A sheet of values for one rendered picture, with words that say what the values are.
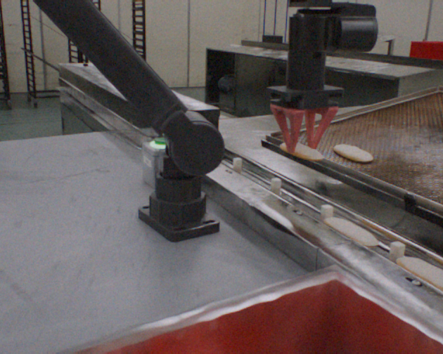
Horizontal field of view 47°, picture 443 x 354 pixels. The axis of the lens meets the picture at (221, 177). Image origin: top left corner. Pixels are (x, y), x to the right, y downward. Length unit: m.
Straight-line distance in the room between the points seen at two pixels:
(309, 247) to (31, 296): 0.34
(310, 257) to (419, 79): 3.04
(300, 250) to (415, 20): 5.16
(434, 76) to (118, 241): 3.19
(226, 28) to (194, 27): 0.56
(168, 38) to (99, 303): 7.66
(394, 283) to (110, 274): 0.33
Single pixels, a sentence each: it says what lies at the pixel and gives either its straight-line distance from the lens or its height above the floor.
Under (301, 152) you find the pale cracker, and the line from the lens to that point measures 0.79.
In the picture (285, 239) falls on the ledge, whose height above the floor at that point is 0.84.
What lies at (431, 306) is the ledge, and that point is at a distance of 0.56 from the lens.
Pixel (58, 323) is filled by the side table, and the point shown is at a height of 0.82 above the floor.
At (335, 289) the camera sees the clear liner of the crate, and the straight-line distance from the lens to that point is 0.45.
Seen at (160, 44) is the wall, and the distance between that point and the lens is 8.13.
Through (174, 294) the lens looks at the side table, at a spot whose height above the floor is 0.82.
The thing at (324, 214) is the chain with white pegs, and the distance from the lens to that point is 0.76.
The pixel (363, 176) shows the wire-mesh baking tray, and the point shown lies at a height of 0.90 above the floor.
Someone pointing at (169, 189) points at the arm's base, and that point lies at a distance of 0.75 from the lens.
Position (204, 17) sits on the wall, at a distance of 8.40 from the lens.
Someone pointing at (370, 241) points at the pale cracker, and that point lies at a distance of 0.69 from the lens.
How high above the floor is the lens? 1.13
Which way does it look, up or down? 17 degrees down
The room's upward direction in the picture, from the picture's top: 2 degrees clockwise
